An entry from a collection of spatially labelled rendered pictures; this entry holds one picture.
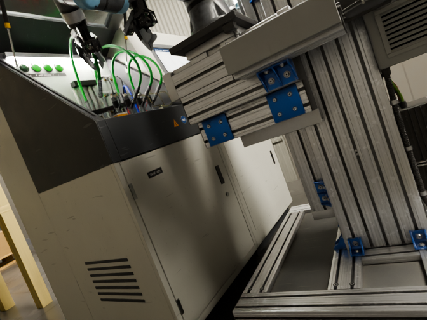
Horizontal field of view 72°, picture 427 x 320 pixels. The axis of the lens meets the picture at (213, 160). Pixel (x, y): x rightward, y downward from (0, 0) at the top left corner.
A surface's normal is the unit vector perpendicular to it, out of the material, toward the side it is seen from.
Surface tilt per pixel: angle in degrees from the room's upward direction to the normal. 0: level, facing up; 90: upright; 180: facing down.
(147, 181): 90
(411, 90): 90
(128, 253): 90
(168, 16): 90
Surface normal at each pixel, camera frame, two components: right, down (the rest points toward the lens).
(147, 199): 0.79, -0.25
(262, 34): -0.44, 0.25
